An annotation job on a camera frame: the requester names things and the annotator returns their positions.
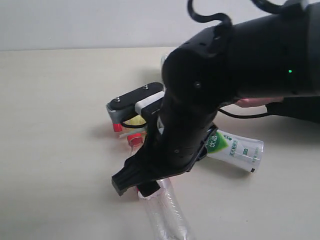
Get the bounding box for open bare human hand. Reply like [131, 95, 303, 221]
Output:
[235, 97, 284, 108]

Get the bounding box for clear cola bottle red label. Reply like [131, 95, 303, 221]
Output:
[126, 132, 197, 240]

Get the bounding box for black sleeved forearm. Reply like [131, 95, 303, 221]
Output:
[265, 96, 320, 124]

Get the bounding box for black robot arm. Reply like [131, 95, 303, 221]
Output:
[111, 0, 320, 196]

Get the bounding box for yellow juice bottle red cap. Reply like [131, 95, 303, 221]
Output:
[112, 115, 146, 134]

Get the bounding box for white bottle cartoon label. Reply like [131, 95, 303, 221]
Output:
[160, 53, 169, 72]

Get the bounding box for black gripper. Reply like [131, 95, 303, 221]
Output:
[111, 93, 218, 197]

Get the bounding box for white bottle green label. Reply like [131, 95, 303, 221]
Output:
[205, 130, 264, 173]

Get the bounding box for black cable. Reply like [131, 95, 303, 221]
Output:
[187, 0, 308, 28]

